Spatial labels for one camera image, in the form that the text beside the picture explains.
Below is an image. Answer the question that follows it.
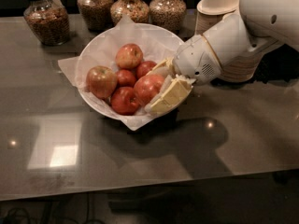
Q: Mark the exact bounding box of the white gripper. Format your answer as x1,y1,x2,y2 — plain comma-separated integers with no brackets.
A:
145,35,221,116

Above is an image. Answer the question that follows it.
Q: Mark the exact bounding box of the yellow-red apple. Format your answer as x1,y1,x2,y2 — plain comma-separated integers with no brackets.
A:
115,43,143,69
86,65,118,99
134,74,164,106

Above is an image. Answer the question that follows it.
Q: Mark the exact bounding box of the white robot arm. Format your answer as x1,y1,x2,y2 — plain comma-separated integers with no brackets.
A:
145,0,299,116

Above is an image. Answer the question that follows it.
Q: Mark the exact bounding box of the red apple centre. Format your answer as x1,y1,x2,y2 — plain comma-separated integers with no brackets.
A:
135,61,156,79

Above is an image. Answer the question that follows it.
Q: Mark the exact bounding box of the yellow-red apple top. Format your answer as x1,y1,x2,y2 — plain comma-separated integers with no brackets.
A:
115,43,143,69

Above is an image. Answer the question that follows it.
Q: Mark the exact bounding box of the small red apple middle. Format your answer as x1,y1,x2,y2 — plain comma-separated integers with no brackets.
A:
117,69,136,87

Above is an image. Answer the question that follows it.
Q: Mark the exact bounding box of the red apple bottom left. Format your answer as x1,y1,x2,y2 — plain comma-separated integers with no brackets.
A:
110,87,140,116

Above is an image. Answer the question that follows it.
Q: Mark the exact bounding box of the white bowl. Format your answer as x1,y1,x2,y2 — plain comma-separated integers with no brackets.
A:
74,22,194,120

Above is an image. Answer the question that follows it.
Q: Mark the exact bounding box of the glass cereal jar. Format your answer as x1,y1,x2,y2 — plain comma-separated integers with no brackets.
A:
77,0,114,31
149,0,187,33
110,0,150,24
23,0,70,46

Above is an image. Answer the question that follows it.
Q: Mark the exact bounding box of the white paper liner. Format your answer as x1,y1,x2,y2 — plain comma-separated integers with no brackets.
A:
57,14,194,132

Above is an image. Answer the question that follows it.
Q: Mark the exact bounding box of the glass cereal jar far left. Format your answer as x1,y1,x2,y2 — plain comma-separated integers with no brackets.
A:
23,0,70,46

